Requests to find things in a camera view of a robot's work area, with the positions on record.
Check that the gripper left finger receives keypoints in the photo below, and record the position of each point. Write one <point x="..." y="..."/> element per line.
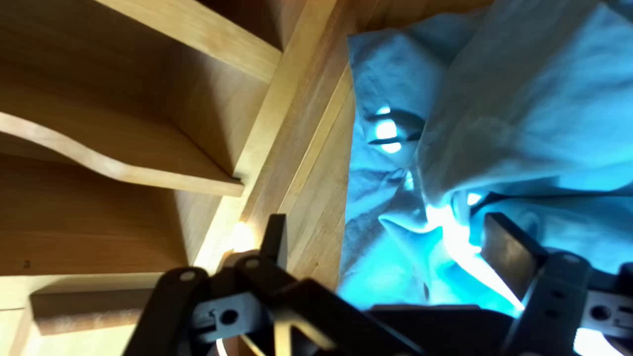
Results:
<point x="277" y="306"/>

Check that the wooden shelf unit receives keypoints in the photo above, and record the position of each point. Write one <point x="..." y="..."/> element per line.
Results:
<point x="148" y="138"/>

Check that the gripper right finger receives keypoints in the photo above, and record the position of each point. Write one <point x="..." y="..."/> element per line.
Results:
<point x="554" y="291"/>

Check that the light blue towel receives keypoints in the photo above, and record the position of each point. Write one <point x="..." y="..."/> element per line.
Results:
<point x="494" y="113"/>

